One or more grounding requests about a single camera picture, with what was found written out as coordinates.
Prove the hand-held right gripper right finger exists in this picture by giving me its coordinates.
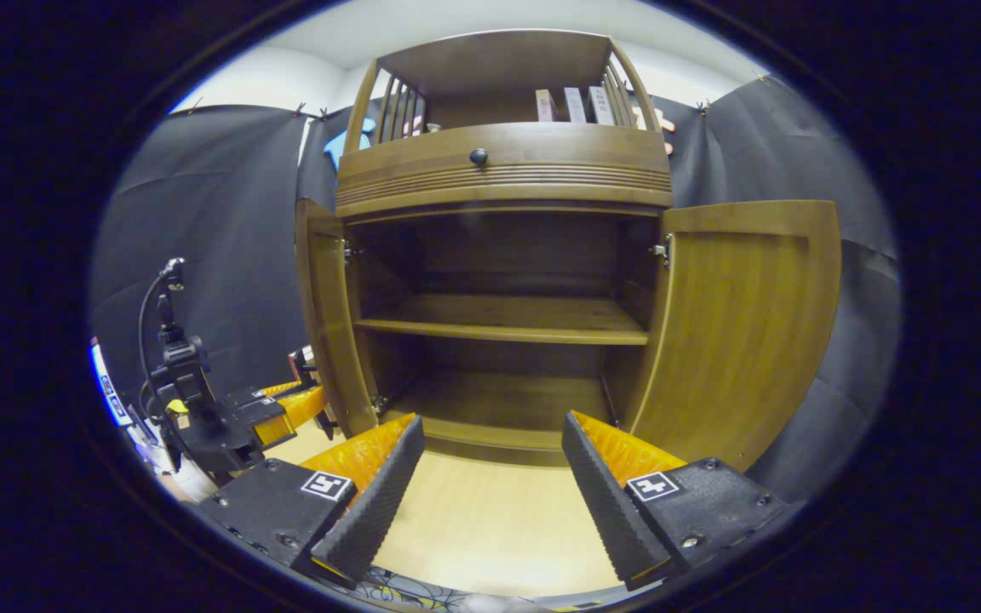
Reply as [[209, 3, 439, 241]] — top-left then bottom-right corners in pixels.
[[562, 410, 789, 591]]

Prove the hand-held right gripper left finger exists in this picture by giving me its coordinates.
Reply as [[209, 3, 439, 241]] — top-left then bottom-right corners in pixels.
[[197, 414, 425, 588]]

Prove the wooden shoe cabinet door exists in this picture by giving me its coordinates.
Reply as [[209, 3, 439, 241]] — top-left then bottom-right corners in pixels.
[[295, 198, 381, 439], [625, 200, 842, 473]]

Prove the wooden double-door shoe cabinet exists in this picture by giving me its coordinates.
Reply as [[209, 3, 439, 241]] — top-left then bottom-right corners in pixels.
[[336, 29, 675, 467]]

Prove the white panel with blue squares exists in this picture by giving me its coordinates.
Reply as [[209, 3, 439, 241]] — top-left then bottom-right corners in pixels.
[[89, 339, 132, 428]]

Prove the black backdrop cloth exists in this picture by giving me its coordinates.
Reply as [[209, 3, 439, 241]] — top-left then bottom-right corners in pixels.
[[89, 75, 900, 503]]

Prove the wooden inner shelf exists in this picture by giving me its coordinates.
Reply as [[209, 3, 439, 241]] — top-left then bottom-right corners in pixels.
[[354, 294, 650, 346]]

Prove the black cable bundle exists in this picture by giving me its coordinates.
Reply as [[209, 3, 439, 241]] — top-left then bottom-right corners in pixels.
[[361, 566, 474, 612]]

